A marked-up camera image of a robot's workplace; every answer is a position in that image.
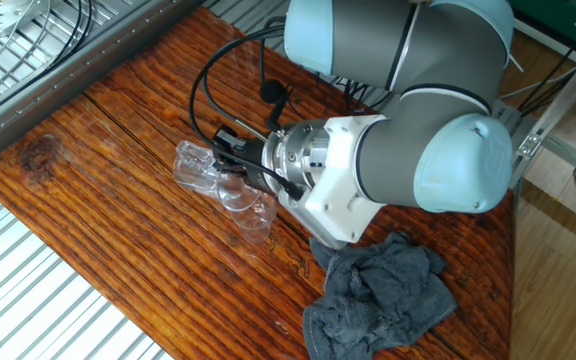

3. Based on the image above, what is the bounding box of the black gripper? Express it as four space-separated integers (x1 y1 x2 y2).
211 125 277 195

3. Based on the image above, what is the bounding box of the clear glass mug with handle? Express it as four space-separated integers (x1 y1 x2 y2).
172 140 262 213

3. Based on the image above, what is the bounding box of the small clear plastic cup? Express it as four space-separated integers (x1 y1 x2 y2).
229 192 279 245

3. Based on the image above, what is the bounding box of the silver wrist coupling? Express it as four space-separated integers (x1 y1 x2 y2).
261 119 330 194

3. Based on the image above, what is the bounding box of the grey towel cloth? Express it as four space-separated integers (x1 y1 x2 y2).
301 230 458 360

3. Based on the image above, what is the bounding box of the black cable bundle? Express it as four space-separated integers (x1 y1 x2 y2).
187 17 305 201

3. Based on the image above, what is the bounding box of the black cable clip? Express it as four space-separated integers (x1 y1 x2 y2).
260 79 289 131

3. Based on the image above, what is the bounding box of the metal wire rack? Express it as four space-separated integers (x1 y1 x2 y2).
0 0 94 116

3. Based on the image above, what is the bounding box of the aluminium strut with bracket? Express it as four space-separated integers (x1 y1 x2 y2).
510 29 576 186

